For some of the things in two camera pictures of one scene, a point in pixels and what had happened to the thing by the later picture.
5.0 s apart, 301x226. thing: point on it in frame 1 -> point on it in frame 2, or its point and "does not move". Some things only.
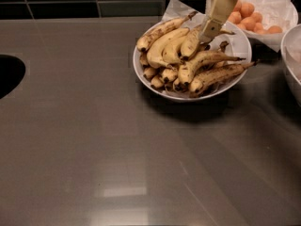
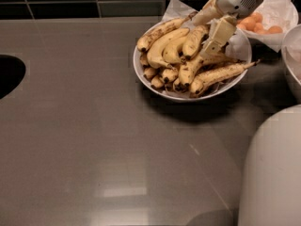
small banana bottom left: (156, 81) does not move
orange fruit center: (248, 24) does not move
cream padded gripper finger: (223, 8) -> (220, 30)
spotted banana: (192, 40) does not move
